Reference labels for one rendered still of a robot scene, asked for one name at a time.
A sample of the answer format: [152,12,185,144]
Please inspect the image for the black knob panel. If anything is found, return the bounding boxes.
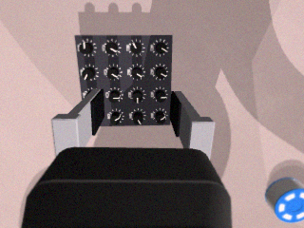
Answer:
[74,35,173,126]

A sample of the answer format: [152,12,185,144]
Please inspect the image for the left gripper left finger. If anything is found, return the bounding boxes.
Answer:
[51,89,105,158]

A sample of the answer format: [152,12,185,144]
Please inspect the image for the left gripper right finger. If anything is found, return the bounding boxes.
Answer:
[169,91,215,160]

